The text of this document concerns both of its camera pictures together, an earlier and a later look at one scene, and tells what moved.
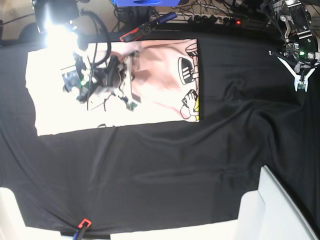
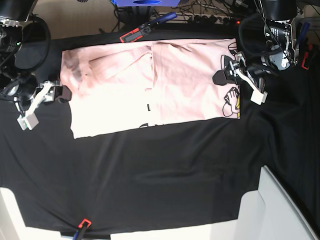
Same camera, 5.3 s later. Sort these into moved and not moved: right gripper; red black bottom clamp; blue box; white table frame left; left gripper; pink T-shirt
Moved: left gripper; pink T-shirt; right gripper
Not moved: white table frame left; red black bottom clamp; blue box
